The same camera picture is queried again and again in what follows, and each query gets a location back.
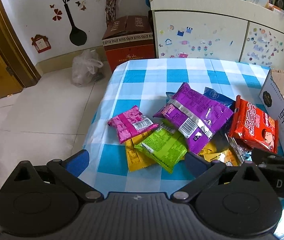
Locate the yellow black snack bag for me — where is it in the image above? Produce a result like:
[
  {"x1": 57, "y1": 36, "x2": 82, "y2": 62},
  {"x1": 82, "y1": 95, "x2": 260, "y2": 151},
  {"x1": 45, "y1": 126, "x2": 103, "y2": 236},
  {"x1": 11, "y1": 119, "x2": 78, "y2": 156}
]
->
[{"x1": 198, "y1": 134, "x2": 241, "y2": 166}]

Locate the green snack bag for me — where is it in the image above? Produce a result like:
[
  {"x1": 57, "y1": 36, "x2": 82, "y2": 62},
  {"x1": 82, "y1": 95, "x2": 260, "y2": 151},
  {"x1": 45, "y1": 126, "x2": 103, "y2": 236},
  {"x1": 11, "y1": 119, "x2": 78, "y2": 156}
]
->
[{"x1": 134, "y1": 122, "x2": 187, "y2": 173}]

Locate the purple snack bag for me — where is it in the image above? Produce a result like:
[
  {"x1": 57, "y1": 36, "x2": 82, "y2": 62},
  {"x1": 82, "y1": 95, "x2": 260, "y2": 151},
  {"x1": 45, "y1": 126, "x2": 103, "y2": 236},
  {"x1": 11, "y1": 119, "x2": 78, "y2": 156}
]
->
[{"x1": 154, "y1": 82, "x2": 233, "y2": 154}]

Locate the red snack bag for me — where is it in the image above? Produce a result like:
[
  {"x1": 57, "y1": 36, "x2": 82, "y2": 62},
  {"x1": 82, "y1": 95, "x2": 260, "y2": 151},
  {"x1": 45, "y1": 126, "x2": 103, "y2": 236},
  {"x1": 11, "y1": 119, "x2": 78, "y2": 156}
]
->
[{"x1": 229, "y1": 95, "x2": 279, "y2": 154}]

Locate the pink snack bag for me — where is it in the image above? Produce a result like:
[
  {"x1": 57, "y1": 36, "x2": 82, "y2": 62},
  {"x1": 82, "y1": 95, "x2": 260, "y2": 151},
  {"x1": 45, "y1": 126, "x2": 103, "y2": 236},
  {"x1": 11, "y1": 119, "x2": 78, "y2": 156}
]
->
[{"x1": 107, "y1": 105, "x2": 159, "y2": 144}]

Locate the dark blue snack bag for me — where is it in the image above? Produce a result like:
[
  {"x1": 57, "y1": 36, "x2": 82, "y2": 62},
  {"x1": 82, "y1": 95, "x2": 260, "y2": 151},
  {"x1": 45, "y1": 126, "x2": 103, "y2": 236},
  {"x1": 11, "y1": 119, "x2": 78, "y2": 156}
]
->
[{"x1": 203, "y1": 87, "x2": 235, "y2": 109}]

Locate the silver foil snack bag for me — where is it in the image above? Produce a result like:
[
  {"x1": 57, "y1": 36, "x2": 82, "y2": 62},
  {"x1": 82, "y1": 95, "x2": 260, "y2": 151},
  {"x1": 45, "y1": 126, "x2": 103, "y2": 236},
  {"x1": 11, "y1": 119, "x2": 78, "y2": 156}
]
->
[{"x1": 228, "y1": 138, "x2": 252, "y2": 164}]

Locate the blue white checkered tablecloth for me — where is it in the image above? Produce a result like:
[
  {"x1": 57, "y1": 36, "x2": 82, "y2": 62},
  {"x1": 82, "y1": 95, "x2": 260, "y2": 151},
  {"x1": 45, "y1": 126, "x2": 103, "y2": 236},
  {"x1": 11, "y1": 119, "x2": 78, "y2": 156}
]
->
[{"x1": 80, "y1": 59, "x2": 269, "y2": 194}]

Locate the clear plastic bag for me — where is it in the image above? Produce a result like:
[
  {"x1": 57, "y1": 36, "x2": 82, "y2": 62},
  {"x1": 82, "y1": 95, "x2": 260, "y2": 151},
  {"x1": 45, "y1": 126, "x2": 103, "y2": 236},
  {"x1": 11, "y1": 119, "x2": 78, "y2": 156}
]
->
[{"x1": 71, "y1": 49, "x2": 105, "y2": 87}]

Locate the wooden door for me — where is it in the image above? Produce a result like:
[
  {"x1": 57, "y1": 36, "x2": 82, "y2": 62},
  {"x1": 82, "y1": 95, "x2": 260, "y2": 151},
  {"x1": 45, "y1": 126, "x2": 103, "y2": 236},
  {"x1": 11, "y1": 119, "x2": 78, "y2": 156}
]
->
[{"x1": 0, "y1": 0, "x2": 41, "y2": 99}]

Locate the red house outlet sticker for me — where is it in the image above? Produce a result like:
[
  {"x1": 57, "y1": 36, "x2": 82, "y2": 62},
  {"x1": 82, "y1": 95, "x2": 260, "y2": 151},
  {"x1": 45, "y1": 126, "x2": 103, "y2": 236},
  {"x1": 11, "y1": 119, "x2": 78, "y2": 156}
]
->
[{"x1": 31, "y1": 34, "x2": 51, "y2": 54}]

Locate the red brown cardboard box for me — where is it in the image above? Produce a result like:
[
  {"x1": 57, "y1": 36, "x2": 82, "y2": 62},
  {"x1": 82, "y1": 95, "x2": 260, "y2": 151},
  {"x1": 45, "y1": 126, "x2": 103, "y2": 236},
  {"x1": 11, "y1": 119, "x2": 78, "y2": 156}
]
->
[{"x1": 102, "y1": 15, "x2": 155, "y2": 72}]

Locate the cream cabinet with stickers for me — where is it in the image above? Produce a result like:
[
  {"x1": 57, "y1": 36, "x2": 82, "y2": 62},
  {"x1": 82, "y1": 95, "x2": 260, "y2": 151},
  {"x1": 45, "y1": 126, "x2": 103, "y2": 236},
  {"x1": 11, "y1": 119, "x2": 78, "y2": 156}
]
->
[{"x1": 149, "y1": 0, "x2": 284, "y2": 70}]

